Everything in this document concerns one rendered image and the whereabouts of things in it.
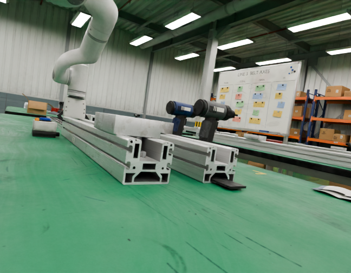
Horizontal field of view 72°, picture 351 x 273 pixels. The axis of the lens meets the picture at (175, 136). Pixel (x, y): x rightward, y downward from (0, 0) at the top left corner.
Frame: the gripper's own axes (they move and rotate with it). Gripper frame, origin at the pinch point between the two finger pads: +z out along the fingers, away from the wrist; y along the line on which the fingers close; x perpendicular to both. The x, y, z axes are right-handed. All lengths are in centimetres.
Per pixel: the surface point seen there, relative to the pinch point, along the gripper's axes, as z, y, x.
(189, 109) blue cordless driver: -17, -38, 42
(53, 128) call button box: -1.4, 10.9, 22.3
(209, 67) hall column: -225, -553, -582
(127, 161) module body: -3, 6, 86
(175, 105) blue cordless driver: -18, -31, 41
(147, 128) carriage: -9, -1, 79
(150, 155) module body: -4, -1, 82
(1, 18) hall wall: -301, 107, -1092
